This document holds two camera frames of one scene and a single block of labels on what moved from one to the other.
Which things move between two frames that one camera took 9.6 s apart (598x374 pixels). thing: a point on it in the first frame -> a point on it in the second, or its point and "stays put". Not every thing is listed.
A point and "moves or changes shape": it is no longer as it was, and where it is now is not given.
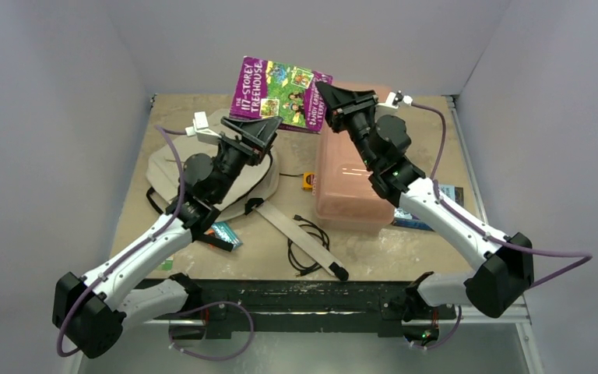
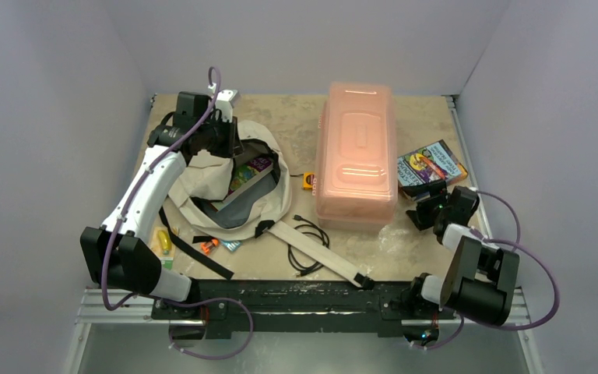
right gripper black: (353, 107) -> (423, 207)
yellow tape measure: (308, 181) stays put
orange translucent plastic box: (345, 197) stays put
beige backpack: (167, 179) moves or changes shape
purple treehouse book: (269, 89) -> (245, 175)
